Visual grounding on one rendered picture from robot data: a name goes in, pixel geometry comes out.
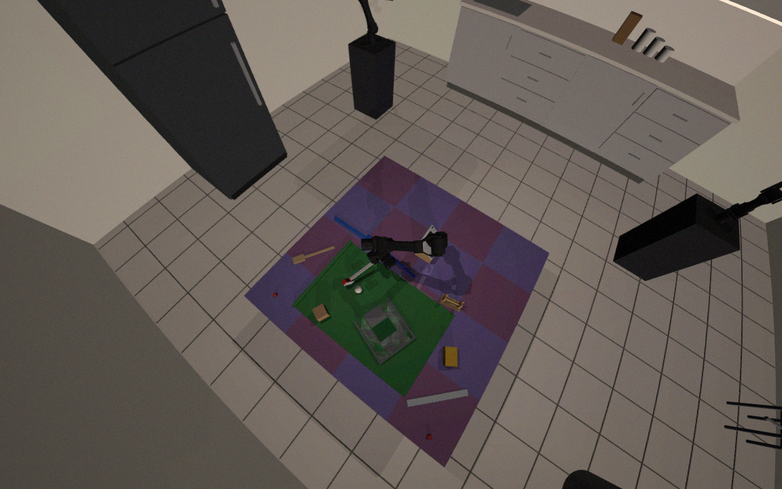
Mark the green flat mat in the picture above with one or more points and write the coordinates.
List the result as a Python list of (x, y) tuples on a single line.
[(427, 319)]

